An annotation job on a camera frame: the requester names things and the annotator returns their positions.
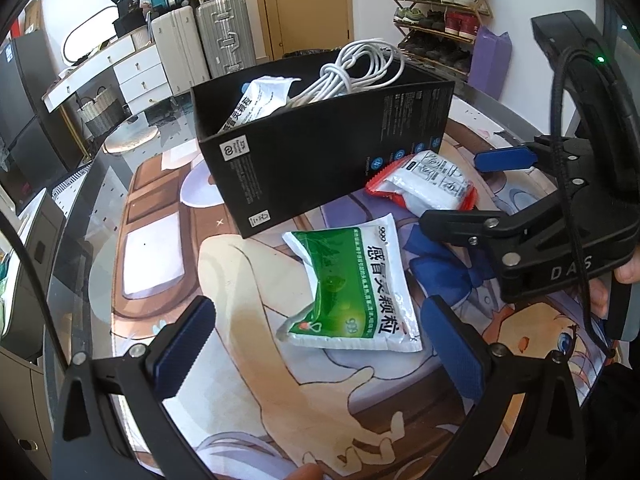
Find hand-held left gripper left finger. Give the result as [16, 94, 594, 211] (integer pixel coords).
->
[50, 295, 218, 480]

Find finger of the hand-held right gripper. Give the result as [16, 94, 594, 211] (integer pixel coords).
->
[474, 135, 593, 201]
[419, 195, 576, 262]

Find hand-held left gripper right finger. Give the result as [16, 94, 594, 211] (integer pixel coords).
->
[421, 295, 593, 480]

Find red white snack packet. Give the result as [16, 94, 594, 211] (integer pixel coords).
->
[364, 149, 476, 213]

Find green medicine packet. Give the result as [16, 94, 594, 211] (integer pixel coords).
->
[276, 212, 423, 353]

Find black cardboard box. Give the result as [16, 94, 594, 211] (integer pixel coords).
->
[191, 49, 457, 240]

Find person's right hand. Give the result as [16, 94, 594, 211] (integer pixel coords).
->
[589, 255, 640, 320]

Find printed table mat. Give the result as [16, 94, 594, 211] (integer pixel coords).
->
[107, 95, 616, 480]

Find purple bag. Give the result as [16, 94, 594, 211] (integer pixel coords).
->
[467, 27, 513, 98]

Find shoe rack with shoes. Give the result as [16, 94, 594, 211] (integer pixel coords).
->
[385, 0, 493, 76]

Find grey side cabinet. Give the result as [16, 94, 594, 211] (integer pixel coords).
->
[0, 187, 68, 366]

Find black white patterned rug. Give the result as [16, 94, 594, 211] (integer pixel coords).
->
[50, 160, 101, 201]

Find white medicine packet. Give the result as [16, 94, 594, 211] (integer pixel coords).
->
[217, 76, 302, 136]

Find woven laundry basket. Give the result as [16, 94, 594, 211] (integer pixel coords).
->
[75, 86, 126, 137]

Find wooden door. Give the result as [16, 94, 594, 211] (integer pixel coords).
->
[257, 0, 356, 61]

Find white dressing table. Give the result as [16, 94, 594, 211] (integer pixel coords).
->
[42, 30, 168, 116]

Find black refrigerator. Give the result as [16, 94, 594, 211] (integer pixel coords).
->
[0, 35, 71, 211]

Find white suitcase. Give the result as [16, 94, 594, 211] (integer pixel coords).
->
[150, 6, 211, 98]

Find silver suitcase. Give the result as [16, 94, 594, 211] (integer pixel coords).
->
[194, 0, 258, 78]

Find oval mirror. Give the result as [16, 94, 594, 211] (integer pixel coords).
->
[62, 5, 121, 66]

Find black bag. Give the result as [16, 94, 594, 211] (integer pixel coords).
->
[110, 0, 151, 38]

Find flat cardboard sheet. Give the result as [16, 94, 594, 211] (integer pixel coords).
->
[22, 0, 46, 36]

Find thin black cable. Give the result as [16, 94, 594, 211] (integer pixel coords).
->
[0, 209, 71, 376]

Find white cable bundle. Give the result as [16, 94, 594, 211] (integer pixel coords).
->
[287, 39, 406, 108]

